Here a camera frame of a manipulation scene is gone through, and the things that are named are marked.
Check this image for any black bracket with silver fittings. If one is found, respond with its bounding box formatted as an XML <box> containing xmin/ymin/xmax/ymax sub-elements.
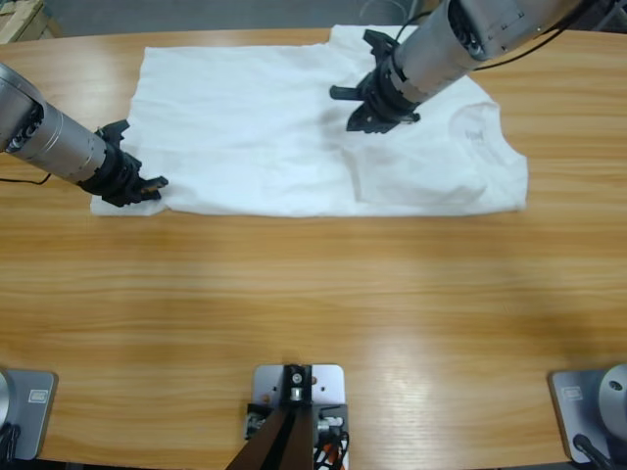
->
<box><xmin>244</xmin><ymin>401</ymin><xmax>352</xmax><ymax>442</ymax></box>

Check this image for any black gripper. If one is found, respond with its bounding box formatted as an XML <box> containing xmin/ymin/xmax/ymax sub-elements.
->
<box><xmin>77</xmin><ymin>140</ymin><xmax>170</xmax><ymax>209</ymax></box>
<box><xmin>330</xmin><ymin>53</ymin><xmax>422</xmax><ymax>135</ymax></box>

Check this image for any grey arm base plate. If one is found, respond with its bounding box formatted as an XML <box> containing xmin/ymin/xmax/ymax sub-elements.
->
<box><xmin>548</xmin><ymin>362</ymin><xmax>627</xmax><ymax>464</ymax></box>
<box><xmin>0</xmin><ymin>369</ymin><xmax>59</xmax><ymax>461</ymax></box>

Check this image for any white t-shirt with black print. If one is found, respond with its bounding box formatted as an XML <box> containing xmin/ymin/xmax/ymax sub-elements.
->
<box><xmin>90</xmin><ymin>23</ymin><xmax>530</xmax><ymax>219</ymax></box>

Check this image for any dark post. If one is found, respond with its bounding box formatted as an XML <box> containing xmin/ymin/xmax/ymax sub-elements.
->
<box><xmin>229</xmin><ymin>362</ymin><xmax>315</xmax><ymax>470</ymax></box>

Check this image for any white mounting block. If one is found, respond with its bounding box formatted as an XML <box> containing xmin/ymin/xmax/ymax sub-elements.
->
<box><xmin>252</xmin><ymin>362</ymin><xmax>347</xmax><ymax>442</ymax></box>

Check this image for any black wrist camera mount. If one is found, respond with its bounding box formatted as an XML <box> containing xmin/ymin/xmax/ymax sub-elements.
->
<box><xmin>362</xmin><ymin>28</ymin><xmax>401</xmax><ymax>56</ymax></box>
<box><xmin>95</xmin><ymin>119</ymin><xmax>131</xmax><ymax>146</ymax></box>

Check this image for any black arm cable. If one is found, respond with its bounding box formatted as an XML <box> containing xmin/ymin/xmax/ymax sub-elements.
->
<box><xmin>0</xmin><ymin>171</ymin><xmax>53</xmax><ymax>186</ymax></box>
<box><xmin>395</xmin><ymin>0</ymin><xmax>608</xmax><ymax>70</ymax></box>

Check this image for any light cardboard box stack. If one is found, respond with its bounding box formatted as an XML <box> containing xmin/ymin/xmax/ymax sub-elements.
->
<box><xmin>0</xmin><ymin>0</ymin><xmax>65</xmax><ymax>44</ymax></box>

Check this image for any black base cable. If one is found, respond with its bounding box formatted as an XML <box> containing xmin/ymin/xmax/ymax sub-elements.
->
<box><xmin>572</xmin><ymin>434</ymin><xmax>613</xmax><ymax>470</ymax></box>
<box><xmin>0</xmin><ymin>423</ymin><xmax>22</xmax><ymax>461</ymax></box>

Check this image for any orange and black cable bundle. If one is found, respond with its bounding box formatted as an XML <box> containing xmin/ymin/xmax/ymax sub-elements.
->
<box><xmin>313</xmin><ymin>433</ymin><xmax>352</xmax><ymax>470</ymax></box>

